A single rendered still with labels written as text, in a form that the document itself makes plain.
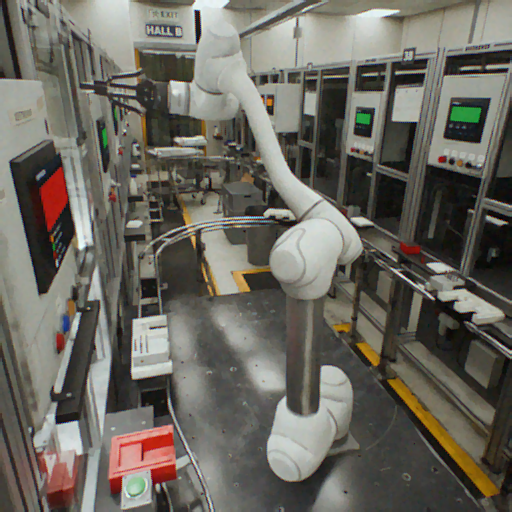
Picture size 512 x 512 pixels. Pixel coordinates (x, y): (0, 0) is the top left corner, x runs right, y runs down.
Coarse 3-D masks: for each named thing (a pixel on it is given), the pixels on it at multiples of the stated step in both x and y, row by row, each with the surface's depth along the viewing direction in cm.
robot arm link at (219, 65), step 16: (208, 32) 103; (224, 32) 102; (208, 48) 104; (224, 48) 103; (208, 64) 106; (224, 64) 105; (240, 64) 107; (208, 80) 110; (224, 80) 107; (240, 80) 106; (240, 96) 108; (256, 96) 107; (256, 112) 108; (256, 128) 110; (272, 144) 111; (272, 160) 113; (272, 176) 115; (288, 176) 114; (288, 192) 113; (304, 192) 112; (304, 208) 111
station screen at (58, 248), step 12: (60, 156) 76; (48, 168) 65; (36, 180) 58; (48, 180) 64; (60, 216) 70; (48, 228) 61; (60, 228) 69; (72, 228) 80; (60, 240) 68; (60, 252) 68; (60, 264) 67
